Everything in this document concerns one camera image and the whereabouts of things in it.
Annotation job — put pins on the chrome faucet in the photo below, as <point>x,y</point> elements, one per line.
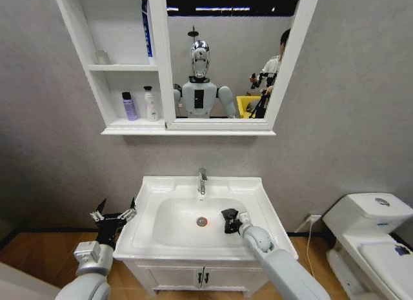
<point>202,180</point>

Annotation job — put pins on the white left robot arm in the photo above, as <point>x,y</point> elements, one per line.
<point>88,280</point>

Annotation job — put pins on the white framed mirror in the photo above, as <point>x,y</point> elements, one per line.
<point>222,64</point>

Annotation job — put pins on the white wall cabinet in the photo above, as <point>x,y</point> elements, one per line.
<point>122,71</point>

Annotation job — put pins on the white bottle with black cap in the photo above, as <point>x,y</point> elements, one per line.
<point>151,103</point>

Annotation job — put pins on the small clear cup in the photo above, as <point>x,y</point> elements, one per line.
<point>102,57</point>

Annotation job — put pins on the yellow bin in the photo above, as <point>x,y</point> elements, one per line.
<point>246,104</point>

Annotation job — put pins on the white wall socket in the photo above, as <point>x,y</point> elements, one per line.
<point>313,218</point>

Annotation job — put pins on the chrome basin drain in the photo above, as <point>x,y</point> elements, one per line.
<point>202,221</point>

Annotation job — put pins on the white toilet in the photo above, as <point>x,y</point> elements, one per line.
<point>371,235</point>

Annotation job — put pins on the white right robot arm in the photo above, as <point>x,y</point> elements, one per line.
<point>277,261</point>

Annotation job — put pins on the white vanity cabinet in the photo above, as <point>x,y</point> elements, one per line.
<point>180,277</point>

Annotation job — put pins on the blue and white tube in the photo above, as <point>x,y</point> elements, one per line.
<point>147,32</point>

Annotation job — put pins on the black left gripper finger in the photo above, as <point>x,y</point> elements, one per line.
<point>97,213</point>
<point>129,213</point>

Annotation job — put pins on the purple bottle with black cap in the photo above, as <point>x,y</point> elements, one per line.
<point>130,106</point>

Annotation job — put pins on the person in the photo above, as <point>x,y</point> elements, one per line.
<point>274,67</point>

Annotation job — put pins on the white ceramic washbasin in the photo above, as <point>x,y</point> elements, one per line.
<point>180,235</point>

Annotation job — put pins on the chrome toilet flush button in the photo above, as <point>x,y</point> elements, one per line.
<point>382,201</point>

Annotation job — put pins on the dark grey towel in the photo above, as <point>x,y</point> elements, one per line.
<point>228,213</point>

